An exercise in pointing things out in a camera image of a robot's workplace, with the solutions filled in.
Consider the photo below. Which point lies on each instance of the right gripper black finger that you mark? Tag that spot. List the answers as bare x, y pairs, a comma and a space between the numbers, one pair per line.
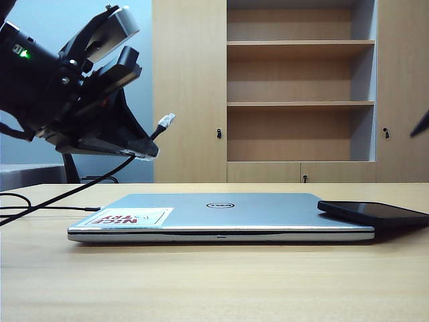
422, 125

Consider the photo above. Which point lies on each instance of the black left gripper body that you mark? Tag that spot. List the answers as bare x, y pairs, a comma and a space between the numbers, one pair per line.
87, 94

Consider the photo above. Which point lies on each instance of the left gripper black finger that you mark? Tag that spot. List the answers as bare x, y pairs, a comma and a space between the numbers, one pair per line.
124, 127
107, 149

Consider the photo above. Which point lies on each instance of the black smartphone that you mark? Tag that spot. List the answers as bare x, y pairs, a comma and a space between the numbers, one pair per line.
375, 213

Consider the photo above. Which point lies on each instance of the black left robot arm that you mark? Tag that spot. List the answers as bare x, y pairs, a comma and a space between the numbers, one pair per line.
20, 77

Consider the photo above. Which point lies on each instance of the black office chair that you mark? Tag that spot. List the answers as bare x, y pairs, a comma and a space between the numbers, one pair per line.
70, 171

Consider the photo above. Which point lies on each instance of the light wooden shelf cabinet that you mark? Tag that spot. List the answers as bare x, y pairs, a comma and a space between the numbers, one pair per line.
187, 100

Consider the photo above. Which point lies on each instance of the white nice try sticker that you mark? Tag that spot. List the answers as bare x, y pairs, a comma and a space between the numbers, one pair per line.
134, 217

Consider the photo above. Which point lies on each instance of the grey desk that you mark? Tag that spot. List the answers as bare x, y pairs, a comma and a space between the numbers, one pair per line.
30, 176

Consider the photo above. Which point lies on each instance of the silver Dell laptop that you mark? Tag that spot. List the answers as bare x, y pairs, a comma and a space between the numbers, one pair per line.
254, 218

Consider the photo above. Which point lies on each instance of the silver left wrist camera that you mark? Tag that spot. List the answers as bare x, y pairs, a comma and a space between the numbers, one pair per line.
125, 23

